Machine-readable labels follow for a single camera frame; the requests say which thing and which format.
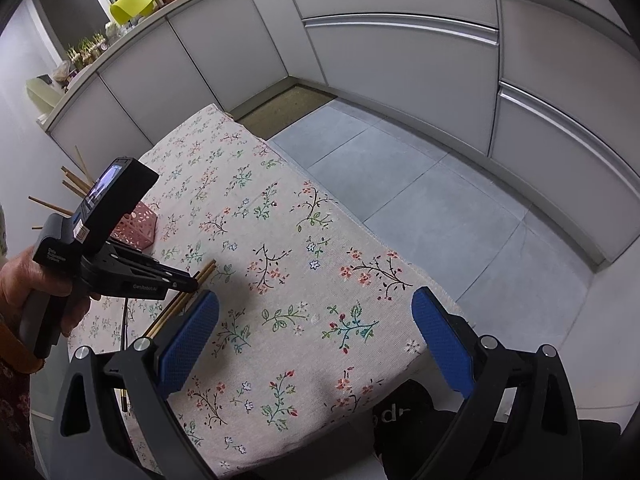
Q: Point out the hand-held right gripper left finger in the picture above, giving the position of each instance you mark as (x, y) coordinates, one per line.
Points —
(190, 340)

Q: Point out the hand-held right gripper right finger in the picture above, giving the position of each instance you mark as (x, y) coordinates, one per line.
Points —
(445, 345)

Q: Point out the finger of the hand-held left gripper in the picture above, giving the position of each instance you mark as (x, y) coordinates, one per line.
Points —
(150, 280)

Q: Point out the pink perforated basket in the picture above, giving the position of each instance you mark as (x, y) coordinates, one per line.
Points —
(140, 225)

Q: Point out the person's left hand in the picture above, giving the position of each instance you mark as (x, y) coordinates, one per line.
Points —
(17, 280)

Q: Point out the black bag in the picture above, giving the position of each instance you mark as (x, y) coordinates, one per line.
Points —
(420, 395)

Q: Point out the pale green container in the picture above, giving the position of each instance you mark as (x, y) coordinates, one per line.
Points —
(42, 92)

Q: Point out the floral tablecloth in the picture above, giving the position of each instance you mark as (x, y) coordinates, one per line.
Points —
(280, 220)

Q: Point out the potted green sprouts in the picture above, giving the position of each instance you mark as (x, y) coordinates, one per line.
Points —
(87, 52)

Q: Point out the grey kitchen countertop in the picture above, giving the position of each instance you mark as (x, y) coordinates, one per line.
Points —
(150, 17)

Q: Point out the brown floor mat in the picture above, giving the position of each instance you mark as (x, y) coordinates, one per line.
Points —
(285, 110)

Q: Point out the yellow-green folded board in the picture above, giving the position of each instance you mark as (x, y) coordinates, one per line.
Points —
(132, 2)

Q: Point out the grey kitchen cabinet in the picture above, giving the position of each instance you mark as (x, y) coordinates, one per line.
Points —
(400, 75)

